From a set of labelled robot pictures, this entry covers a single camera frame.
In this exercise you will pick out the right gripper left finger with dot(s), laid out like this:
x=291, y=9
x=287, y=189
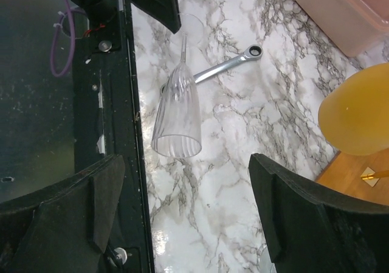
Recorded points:
x=64, y=227

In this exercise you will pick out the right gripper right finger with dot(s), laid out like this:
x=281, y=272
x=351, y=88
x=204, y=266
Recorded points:
x=311, y=228

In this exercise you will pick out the yellow plastic wine glass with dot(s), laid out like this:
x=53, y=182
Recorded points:
x=354, y=117

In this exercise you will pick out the short clear goblet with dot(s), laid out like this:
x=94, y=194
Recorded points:
x=265, y=263

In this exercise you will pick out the silver ratchet wrench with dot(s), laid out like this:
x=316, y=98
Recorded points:
x=252, y=53

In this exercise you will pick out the pink plastic storage box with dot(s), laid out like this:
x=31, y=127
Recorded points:
x=353, y=26

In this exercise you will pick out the gold wire glass rack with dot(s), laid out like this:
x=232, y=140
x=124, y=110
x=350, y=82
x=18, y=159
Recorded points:
x=344, y=172

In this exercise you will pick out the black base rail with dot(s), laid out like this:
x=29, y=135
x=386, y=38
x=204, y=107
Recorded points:
x=108, y=135

